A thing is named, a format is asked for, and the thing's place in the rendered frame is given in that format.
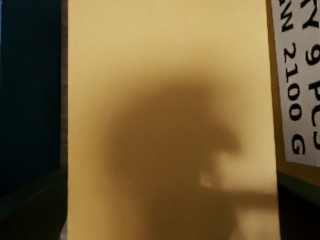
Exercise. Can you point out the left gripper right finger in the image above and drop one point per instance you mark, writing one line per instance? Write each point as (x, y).
(299, 208)

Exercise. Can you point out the yellow cardboard carton side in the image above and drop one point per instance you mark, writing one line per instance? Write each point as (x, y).
(170, 123)
(294, 55)

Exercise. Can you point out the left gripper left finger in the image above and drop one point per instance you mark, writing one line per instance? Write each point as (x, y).
(36, 211)

